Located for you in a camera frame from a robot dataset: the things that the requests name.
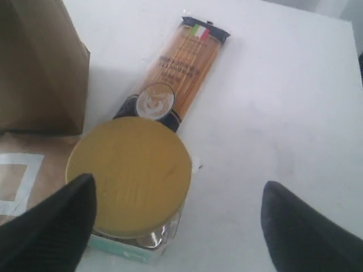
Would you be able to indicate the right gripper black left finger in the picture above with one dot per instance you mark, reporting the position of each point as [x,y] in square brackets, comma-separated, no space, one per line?
[53,235]

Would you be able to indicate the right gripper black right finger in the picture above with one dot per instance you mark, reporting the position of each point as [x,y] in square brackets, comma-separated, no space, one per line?
[299,238]

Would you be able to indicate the gold lid clear jar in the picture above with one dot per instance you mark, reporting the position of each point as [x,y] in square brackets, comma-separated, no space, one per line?
[142,172]

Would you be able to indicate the brown paper bag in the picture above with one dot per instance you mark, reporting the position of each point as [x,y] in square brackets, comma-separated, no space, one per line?
[44,69]

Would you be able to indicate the brown kraft pouch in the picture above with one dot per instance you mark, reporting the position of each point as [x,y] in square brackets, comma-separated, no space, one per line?
[32,169]

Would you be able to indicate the spaghetti packet with Italian flag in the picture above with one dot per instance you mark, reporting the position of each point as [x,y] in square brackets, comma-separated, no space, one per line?
[174,79]

